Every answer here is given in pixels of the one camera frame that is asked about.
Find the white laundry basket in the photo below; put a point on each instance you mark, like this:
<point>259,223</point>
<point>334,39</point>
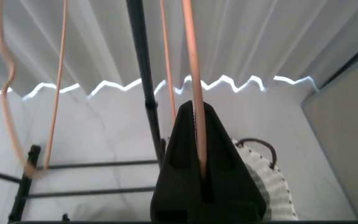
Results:
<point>275,186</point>

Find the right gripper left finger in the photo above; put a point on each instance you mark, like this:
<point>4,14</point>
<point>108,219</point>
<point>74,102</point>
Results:
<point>176,180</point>

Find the black clothes rack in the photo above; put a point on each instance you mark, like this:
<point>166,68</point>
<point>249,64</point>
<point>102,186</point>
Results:
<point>141,46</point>

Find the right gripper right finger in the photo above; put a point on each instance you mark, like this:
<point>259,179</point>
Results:
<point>232,186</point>

